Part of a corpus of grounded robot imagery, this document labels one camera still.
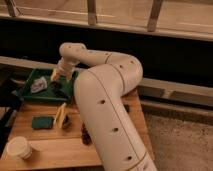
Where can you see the green sponge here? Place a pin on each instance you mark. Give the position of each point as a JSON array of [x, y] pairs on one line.
[[42, 122]]

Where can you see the black rectangular block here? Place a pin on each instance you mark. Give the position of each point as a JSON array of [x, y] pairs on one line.
[[126, 107]]

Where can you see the white paper cup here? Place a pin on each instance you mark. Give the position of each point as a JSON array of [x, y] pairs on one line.
[[19, 147]]

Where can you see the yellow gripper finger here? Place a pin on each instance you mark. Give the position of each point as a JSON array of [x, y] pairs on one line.
[[55, 75], [69, 76]]

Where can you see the green plastic tray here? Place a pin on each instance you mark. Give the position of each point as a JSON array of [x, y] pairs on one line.
[[47, 95]]

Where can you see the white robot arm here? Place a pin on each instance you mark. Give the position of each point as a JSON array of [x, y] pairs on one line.
[[98, 90]]

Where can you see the black brush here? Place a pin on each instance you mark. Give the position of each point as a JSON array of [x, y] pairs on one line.
[[56, 89]]

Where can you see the dark grape bunch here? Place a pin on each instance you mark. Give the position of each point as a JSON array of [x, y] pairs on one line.
[[85, 135]]

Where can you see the black chair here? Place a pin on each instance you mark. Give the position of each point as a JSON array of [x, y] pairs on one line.
[[7, 99]]

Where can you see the grey crumpled cloth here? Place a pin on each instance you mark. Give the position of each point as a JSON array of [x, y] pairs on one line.
[[39, 85]]

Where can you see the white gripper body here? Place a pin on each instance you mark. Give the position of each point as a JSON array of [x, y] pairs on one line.
[[65, 66]]

